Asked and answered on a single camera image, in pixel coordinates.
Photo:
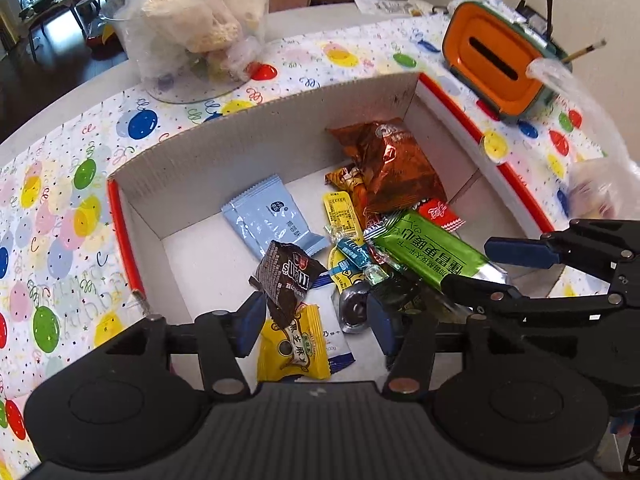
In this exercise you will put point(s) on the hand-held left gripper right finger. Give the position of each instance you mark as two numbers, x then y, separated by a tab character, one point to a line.
380	322

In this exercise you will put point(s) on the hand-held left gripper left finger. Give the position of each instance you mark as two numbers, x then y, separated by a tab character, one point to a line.
252	322

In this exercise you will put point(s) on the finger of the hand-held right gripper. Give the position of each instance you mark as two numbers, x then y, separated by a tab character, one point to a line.
520	252
480	294

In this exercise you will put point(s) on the dark foil snack packet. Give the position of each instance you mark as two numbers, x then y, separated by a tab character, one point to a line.
352	307

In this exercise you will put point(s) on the yellow snack packet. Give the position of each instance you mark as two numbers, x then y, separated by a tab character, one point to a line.
295	350

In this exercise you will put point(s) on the white blue-trimmed cracker packet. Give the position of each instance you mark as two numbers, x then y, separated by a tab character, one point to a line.
332	340

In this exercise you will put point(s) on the dark brown candy packet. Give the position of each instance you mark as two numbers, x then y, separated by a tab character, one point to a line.
287	275

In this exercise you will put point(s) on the yellow blue small packet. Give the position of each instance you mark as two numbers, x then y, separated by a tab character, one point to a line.
340	272

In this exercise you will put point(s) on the green snack bar packet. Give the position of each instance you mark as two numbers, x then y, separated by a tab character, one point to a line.
430	250

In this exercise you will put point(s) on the blue candy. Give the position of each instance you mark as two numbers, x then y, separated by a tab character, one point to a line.
352	250

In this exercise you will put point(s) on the red white small packet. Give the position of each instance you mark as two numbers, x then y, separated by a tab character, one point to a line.
440	212

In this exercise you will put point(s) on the light blue snack packet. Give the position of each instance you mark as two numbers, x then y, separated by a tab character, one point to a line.
270	220

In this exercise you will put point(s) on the small yellow sachet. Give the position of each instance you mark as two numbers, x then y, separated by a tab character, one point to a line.
342	212

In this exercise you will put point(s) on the orange-yellow snack packet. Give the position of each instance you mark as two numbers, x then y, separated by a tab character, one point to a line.
345	177

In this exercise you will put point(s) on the brown shiny snack packet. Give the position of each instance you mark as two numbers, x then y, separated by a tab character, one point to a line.
395	165

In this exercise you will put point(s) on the red cardboard box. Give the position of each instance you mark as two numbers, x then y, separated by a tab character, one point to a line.
225	160

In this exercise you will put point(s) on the clear bag of rice snacks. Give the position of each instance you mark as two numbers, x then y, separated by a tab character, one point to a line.
190	10

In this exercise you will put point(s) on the plastic bag with contents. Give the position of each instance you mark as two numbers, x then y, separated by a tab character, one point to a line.
600	185

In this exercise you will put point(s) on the clear plastic bag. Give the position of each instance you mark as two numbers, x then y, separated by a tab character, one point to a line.
555	72

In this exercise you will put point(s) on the brush pen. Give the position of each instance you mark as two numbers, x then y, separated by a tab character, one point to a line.
585	51

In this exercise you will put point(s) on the orange green tissue box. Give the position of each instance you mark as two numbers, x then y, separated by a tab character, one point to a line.
465	35

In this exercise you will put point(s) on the balloon print tablecloth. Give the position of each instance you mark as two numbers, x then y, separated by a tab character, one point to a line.
60	185

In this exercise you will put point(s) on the printed paper packet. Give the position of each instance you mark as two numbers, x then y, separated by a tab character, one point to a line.
390	5

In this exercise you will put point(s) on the red toy car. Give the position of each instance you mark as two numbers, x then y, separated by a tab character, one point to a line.
95	42

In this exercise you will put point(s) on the wooden coffee table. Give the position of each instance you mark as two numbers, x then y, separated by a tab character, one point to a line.
50	7

